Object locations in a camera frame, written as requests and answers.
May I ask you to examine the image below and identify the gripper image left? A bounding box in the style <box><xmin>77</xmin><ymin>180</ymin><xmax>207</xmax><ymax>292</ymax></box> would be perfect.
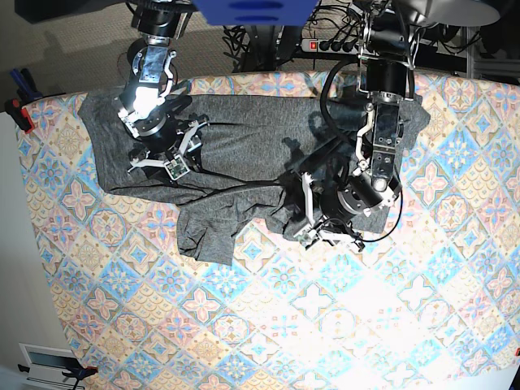
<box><xmin>127</xmin><ymin>119</ymin><xmax>209</xmax><ymax>180</ymax></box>

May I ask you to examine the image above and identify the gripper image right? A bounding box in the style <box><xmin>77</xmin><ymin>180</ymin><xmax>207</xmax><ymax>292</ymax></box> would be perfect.
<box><xmin>284</xmin><ymin>172</ymin><xmax>365</xmax><ymax>252</ymax></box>

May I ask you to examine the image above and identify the patterned tile tablecloth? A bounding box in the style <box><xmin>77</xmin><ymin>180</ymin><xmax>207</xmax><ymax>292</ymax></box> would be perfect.
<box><xmin>17</xmin><ymin>75</ymin><xmax>519</xmax><ymax>389</ymax></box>

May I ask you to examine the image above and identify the black clamp bottom left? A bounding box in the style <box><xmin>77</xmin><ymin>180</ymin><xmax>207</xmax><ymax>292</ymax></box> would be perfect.
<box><xmin>17</xmin><ymin>364</ymin><xmax>98</xmax><ymax>384</ymax></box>

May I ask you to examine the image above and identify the red black clamp left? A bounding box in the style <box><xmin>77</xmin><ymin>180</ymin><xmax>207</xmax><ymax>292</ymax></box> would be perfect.
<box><xmin>4</xmin><ymin>99</ymin><xmax>35</xmax><ymax>134</ymax></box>

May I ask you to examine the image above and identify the white power strip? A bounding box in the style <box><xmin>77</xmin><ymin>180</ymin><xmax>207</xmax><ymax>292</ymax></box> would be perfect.
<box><xmin>301</xmin><ymin>38</ymin><xmax>358</xmax><ymax>55</ymax></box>

